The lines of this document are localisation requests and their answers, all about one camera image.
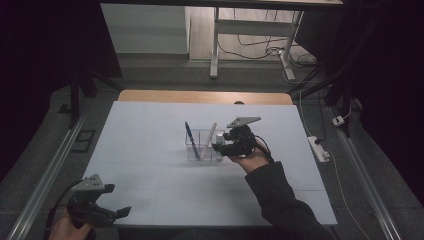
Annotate person's right hand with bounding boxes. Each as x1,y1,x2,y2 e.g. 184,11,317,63
229,139,271,175

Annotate black metal stand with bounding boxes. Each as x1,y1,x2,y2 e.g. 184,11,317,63
67,69,123,130
287,9,382,138

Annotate clear plastic pen organizer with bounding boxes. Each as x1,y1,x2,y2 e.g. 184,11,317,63
185,128,228,163

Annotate white cabinet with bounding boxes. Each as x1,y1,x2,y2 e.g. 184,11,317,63
100,3,191,55

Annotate aluminium rail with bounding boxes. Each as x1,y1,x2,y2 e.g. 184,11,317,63
327,106,403,240
6,111,88,240

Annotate white power strip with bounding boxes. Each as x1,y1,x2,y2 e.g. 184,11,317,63
306,135,331,164

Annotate white desk frame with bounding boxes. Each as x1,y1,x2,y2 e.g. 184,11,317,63
209,6,305,81

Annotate white power strip cable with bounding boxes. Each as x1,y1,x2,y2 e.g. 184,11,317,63
327,151,372,240

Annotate white pen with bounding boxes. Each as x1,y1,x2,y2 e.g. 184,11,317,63
199,121,219,160

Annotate right hand-held gripper cable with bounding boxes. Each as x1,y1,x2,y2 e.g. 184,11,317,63
254,134,275,165

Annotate person's left hand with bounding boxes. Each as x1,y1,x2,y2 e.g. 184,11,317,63
47,209,95,240

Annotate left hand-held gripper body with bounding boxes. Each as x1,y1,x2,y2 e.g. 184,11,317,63
65,173,118,230

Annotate black floor frame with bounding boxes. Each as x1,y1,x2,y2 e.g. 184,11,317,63
71,129,97,154

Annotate black floor cables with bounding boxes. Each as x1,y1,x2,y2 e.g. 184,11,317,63
218,8,318,85

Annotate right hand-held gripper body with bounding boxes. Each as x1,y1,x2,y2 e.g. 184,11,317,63
219,115,262,158

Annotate wooden table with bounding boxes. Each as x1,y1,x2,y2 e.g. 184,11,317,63
117,89,295,106

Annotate pale blue table mat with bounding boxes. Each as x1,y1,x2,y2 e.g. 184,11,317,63
79,100,339,227

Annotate blue pen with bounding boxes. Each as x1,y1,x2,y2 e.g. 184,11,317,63
184,120,201,161

